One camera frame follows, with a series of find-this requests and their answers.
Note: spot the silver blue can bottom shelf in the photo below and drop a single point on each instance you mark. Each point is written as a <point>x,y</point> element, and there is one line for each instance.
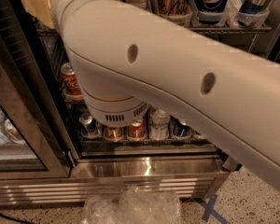
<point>88,124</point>

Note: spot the red Coca-Cola can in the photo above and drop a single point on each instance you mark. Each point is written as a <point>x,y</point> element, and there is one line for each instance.
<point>68,76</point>

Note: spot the silver blue can top shelf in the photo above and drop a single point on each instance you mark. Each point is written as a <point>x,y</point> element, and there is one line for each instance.
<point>252,12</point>

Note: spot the blue tape cross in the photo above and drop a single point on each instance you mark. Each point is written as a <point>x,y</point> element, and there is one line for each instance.
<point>209,210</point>

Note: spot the clear plastic bin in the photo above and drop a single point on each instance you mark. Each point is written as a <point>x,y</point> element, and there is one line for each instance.
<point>133,206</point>

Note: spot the blue Pepsi can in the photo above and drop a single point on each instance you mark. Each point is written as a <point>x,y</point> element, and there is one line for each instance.
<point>210,11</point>

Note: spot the glass fridge door left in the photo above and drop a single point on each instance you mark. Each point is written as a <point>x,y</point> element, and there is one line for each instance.
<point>28,148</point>

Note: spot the water bottle bottom shelf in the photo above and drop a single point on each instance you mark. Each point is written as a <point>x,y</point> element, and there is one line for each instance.
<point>159,125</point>

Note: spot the silver blue can shelf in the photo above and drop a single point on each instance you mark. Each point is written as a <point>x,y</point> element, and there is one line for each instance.
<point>88,124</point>
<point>252,12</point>

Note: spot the stainless steel fridge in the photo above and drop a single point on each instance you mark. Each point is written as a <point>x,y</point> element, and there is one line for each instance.
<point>192,166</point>

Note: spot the gold can bottom shelf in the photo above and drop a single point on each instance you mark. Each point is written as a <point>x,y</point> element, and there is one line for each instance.
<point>113,133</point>

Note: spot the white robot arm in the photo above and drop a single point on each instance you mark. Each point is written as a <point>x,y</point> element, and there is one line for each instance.
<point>125,57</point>

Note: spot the red can bottom shelf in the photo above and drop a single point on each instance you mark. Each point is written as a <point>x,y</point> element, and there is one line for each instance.
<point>137,129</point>

